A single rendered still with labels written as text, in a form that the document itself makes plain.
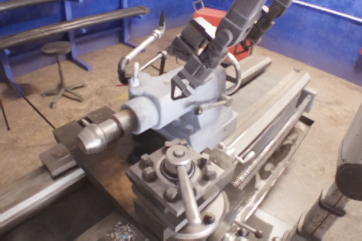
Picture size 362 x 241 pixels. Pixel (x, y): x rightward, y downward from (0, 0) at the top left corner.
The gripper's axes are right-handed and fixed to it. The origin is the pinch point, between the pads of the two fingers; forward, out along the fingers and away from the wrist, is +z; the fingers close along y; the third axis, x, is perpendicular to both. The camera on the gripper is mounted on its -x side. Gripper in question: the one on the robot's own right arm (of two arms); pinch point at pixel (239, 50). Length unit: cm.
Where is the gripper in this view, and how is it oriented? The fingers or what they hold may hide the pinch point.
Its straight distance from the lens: 111.6
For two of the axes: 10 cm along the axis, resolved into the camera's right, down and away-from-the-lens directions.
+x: 6.8, 7.3, -0.9
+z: -4.7, 5.3, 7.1
